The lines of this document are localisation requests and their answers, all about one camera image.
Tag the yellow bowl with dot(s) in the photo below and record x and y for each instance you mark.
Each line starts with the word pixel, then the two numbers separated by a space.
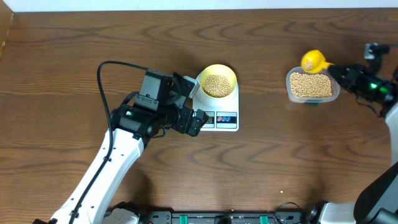
pixel 219 69

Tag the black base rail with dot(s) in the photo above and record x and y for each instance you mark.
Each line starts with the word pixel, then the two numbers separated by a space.
pixel 167 217

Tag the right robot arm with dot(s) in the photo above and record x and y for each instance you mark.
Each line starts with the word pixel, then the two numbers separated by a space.
pixel 377 203

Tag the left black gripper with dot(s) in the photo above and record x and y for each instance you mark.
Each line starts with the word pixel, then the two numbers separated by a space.
pixel 194 124

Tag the yellow measuring scoop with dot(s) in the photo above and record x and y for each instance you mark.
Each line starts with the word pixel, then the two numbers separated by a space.
pixel 318 60

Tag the clear plastic container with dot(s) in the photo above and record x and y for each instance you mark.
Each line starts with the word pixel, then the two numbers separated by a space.
pixel 335 88

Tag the pile of soybeans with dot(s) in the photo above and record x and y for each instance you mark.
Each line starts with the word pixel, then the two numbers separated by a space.
pixel 310 85

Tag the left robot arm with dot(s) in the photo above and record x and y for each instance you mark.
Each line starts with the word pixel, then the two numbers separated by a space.
pixel 158 106

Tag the soybeans in yellow bowl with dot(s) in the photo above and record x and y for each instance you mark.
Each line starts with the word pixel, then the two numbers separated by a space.
pixel 217 86

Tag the soybeans in yellow scoop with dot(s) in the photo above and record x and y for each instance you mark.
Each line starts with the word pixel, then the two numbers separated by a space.
pixel 308 65

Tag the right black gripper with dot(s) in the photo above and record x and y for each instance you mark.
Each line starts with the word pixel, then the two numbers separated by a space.
pixel 356 72

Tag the white digital kitchen scale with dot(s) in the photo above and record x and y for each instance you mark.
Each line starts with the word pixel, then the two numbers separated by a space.
pixel 223 113

